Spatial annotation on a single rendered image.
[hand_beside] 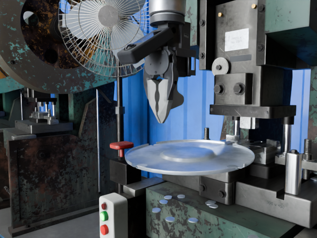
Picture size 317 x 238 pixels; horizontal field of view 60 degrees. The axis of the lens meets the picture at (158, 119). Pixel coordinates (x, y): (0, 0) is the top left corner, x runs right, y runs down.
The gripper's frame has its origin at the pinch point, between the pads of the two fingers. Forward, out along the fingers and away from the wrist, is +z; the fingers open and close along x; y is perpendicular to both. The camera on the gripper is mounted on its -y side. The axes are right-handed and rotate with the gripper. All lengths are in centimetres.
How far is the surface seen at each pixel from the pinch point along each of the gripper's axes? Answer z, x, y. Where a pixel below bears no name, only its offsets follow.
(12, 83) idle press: -14, 307, 47
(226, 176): 15.2, -3.8, 18.8
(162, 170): 9.1, -5.6, -3.9
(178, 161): 9.3, -2.3, 3.4
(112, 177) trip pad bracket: 22.8, 34.3, 10.1
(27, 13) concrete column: -145, 498, 123
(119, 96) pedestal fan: -3, 87, 48
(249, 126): 4.5, -0.6, 34.1
